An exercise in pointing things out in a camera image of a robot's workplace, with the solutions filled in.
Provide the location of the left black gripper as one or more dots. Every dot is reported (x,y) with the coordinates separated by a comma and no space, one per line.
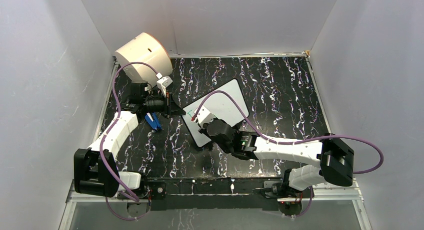
(170,110)

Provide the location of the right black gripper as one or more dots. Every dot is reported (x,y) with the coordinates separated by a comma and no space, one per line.
(203,129)

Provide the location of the small white whiteboard black frame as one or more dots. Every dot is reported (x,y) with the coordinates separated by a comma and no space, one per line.
(219,105)

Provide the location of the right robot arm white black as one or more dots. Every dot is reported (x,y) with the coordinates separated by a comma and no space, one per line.
(328,160)

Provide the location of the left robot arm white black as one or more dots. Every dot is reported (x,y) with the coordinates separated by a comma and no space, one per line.
(94,168)

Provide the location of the white cylindrical drum container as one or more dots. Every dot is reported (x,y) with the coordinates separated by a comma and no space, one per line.
(147,56)

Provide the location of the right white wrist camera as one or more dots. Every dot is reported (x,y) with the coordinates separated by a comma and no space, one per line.
(201,116)

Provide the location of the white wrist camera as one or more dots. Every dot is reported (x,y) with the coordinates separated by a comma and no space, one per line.
(201,116)
(163,82)

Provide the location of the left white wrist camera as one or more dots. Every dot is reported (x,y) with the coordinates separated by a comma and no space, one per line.
(163,82)

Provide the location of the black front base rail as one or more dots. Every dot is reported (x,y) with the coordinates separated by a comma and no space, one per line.
(264,201)

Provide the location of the aluminium frame rail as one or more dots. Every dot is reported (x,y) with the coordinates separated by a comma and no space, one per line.
(334,188)

